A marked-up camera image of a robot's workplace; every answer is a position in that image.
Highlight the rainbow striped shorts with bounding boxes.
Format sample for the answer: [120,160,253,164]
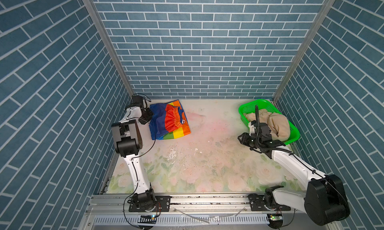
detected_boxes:
[149,100,191,140]

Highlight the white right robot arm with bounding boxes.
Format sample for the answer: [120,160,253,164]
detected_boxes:
[238,133,351,226]

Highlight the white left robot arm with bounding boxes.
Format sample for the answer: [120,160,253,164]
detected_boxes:
[111,106,156,212]

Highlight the beige shorts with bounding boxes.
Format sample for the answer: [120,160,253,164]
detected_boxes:
[259,109,291,142]

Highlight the green plastic basket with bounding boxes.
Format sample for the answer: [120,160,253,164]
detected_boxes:
[238,99,300,145]

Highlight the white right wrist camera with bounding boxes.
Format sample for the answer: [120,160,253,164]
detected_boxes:
[249,121,272,139]

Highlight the black corrugated cable conduit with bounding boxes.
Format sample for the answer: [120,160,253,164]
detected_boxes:
[254,105,261,141]

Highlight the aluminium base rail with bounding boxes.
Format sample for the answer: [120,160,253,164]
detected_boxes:
[79,193,342,230]

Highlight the white vented cable tray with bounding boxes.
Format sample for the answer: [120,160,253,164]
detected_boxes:
[94,214,270,227]

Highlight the aluminium left corner post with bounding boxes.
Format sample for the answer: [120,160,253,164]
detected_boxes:
[82,0,134,98]

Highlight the aluminium corner post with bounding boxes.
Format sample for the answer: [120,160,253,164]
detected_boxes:
[82,0,134,98]
[273,0,336,103]

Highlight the aluminium right corner post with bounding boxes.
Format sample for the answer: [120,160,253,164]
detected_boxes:
[273,0,336,103]

